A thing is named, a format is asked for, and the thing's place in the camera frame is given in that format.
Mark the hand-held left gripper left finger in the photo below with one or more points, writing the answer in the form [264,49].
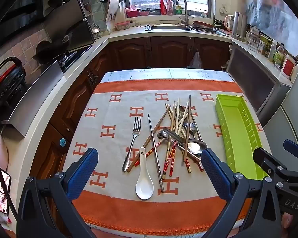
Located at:
[82,176]

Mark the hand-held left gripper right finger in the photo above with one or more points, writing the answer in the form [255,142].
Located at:
[216,176]

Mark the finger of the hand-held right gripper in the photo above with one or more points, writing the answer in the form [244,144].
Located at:
[262,157]
[294,148]

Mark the brown red-banded chopstick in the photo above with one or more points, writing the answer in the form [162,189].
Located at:
[188,166]
[200,165]

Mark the green plastic cutlery tray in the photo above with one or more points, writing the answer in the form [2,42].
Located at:
[238,129]

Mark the red-banded white chopstick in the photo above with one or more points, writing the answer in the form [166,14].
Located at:
[166,166]
[145,157]
[172,161]

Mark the white ceramic spoon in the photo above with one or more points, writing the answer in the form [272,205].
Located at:
[144,186]

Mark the steel chopstick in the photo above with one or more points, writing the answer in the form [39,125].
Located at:
[187,119]
[155,153]

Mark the metal fork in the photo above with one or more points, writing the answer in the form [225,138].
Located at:
[137,130]

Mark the person's right hand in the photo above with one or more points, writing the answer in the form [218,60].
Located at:
[287,223]

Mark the blue round hook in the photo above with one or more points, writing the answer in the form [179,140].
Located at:
[62,142]

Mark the orange printed blanket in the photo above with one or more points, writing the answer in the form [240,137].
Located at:
[114,148]

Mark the steel cabinet frosted doors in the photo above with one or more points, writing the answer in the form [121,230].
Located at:
[253,79]

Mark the red-label box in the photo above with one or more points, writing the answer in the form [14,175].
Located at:
[288,67]

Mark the steel splash guard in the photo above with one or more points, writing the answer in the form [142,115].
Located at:
[37,99]

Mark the cooking oil bottle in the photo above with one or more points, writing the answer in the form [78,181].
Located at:
[278,55]

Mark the white plastic bottle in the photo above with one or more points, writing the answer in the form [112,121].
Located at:
[272,50]

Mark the clear plastic bag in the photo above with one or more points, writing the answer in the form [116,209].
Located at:
[195,62]

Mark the glass jar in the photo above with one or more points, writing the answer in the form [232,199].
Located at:
[253,39]

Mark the black pressure cooker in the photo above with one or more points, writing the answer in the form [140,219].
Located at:
[7,84]

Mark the gas stove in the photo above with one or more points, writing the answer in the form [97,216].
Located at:
[72,55]

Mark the black wok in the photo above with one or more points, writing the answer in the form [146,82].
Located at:
[49,50]

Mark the steel kettle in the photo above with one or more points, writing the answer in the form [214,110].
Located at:
[239,27]

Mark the dark wooden kitchen cabinets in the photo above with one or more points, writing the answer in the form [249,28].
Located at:
[164,52]

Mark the white electric kettle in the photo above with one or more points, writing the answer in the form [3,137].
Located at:
[228,23]

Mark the dish pan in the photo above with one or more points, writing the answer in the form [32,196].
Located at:
[203,24]

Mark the small steel pot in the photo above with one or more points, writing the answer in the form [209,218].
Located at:
[96,29]

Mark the plastic food container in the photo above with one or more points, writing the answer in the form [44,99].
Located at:
[123,26]

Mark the steel sink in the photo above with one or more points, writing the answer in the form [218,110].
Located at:
[164,27]

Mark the steel stove screen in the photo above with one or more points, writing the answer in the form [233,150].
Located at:
[64,17]

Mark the steel faucet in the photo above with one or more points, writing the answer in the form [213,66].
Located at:
[186,10]

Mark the wooden cutting board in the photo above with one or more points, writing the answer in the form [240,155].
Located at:
[113,12]

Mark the green bottle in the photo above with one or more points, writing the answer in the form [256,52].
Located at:
[179,10]

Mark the red bowl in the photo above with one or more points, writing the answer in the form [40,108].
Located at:
[131,12]

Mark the pink spray bottle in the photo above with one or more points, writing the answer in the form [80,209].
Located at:
[169,7]

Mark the red spray bottle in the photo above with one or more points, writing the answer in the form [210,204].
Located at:
[163,7]

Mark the black range hood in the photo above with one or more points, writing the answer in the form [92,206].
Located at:
[15,7]

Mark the wall poster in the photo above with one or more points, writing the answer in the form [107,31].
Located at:
[270,7]

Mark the wall socket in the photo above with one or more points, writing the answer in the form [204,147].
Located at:
[223,8]

